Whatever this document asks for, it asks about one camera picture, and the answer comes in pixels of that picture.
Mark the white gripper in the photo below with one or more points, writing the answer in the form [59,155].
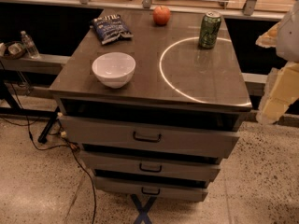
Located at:
[289,36]

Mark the green soda can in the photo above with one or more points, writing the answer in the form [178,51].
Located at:
[210,26]

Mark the white bowl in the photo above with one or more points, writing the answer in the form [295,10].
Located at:
[114,69]

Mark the red apple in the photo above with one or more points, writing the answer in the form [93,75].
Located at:
[161,15]

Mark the grey drawer cabinet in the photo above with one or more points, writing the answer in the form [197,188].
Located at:
[175,84]

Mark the bottom grey drawer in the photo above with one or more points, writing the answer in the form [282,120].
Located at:
[150,189]

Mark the grey drawer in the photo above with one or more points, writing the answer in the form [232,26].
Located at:
[145,166]
[150,189]
[147,137]

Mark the blue chip bag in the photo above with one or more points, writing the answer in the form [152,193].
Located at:
[111,28]

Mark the middle grey drawer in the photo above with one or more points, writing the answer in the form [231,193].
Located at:
[145,166]

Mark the top grey drawer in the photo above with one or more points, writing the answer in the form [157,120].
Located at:
[147,137]

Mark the grey side shelf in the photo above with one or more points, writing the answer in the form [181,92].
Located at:
[46,64]

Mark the clear plastic water bottle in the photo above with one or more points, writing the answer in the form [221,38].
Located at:
[30,45]

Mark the dark round dish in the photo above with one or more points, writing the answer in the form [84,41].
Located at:
[12,50]

